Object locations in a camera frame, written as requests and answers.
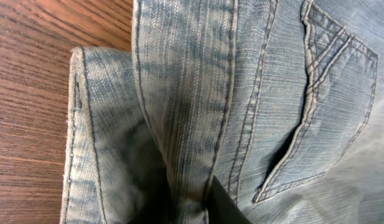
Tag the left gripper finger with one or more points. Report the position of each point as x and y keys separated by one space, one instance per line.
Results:
x=221 y=208

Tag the light blue denim shorts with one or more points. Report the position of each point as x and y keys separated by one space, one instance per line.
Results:
x=281 y=101

